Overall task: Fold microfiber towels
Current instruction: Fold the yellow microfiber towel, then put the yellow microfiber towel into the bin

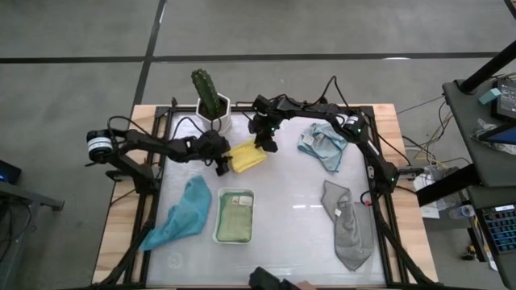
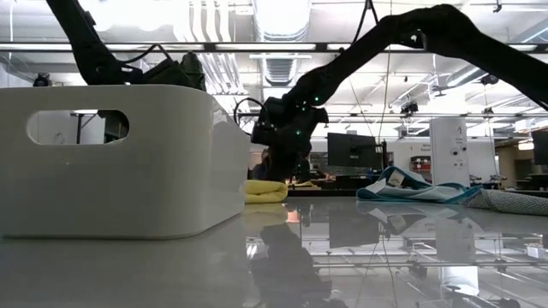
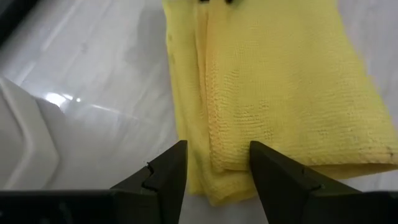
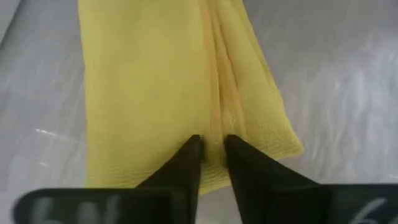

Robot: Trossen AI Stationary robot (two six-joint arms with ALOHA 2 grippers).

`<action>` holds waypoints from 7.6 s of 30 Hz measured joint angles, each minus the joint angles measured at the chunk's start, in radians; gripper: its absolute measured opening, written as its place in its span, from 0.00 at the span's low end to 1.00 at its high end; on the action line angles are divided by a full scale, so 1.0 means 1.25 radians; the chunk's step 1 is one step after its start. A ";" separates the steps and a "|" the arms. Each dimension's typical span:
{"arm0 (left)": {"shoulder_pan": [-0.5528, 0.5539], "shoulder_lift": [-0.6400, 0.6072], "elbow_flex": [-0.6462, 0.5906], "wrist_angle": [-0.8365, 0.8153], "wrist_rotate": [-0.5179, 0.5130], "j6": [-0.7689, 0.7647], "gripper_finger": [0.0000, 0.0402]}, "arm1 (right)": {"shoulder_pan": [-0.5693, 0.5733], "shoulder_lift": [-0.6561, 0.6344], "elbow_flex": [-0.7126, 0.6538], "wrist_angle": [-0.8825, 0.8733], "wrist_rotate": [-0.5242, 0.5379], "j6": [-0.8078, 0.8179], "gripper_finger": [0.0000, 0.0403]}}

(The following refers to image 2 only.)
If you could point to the black hanging spotlight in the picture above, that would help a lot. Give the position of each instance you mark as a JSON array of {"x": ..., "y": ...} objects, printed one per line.
[
  {"x": 489, "y": 78},
  {"x": 409, "y": 108}
]

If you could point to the white kiosk pillar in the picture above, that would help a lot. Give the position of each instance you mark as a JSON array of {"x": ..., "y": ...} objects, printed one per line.
[{"x": 448, "y": 145}]

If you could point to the person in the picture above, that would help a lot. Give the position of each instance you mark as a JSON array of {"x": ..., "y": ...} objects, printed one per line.
[{"x": 258, "y": 171}]

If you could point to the black monitor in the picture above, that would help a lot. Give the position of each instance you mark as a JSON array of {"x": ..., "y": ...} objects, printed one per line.
[{"x": 355, "y": 152}]

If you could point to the yellow microfiber towel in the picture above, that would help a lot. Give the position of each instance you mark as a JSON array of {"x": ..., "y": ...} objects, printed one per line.
[{"x": 265, "y": 191}]

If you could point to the green cactus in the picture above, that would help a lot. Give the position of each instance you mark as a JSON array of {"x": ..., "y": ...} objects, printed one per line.
[{"x": 194, "y": 64}]

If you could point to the small black dome camera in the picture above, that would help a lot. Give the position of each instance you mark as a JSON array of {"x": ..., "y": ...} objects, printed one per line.
[{"x": 42, "y": 80}]

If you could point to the black horizontal rail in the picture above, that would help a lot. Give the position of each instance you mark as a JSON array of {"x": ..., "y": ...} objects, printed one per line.
[{"x": 406, "y": 114}]

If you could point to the black screen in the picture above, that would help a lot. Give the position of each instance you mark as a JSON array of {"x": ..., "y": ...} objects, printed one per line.
[{"x": 540, "y": 147}]

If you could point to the light blue microfiber towel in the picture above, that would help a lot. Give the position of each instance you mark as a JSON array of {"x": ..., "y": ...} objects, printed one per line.
[{"x": 411, "y": 192}]

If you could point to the black background table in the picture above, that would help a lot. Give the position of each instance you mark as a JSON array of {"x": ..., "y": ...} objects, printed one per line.
[{"x": 115, "y": 128}]

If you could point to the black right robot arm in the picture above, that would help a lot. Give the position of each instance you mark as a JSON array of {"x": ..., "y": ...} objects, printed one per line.
[{"x": 449, "y": 30}]

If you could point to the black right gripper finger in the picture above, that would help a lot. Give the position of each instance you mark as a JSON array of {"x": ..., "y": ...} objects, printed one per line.
[
  {"x": 303, "y": 169},
  {"x": 280, "y": 164}
]

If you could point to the red storage shelf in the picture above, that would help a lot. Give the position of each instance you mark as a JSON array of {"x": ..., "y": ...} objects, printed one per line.
[{"x": 420, "y": 164}]

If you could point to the grey microfiber towel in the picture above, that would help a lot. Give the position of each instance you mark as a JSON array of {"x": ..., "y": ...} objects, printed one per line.
[{"x": 509, "y": 202}]

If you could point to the white plastic bin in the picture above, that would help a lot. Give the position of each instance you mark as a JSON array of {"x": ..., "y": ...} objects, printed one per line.
[{"x": 128, "y": 192}]

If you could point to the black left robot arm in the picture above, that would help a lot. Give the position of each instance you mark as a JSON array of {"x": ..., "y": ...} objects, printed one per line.
[{"x": 85, "y": 47}]

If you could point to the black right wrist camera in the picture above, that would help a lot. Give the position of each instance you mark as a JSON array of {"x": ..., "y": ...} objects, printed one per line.
[{"x": 262, "y": 133}]

